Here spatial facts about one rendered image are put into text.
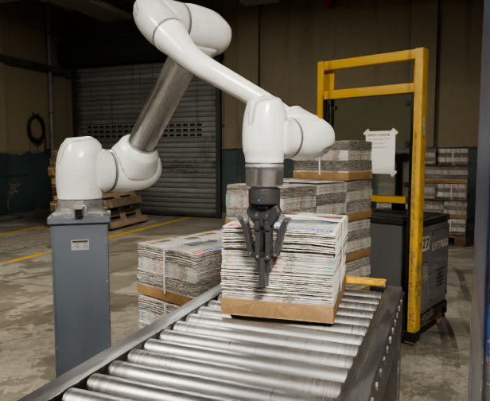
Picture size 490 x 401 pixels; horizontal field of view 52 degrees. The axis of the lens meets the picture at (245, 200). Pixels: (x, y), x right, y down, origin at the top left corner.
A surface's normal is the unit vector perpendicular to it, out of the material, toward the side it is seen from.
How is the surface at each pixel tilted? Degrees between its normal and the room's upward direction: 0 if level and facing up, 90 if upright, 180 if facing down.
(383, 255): 90
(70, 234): 90
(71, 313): 90
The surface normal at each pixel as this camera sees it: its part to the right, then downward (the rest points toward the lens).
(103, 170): 0.73, 0.03
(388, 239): -0.66, 0.07
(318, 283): -0.27, 0.09
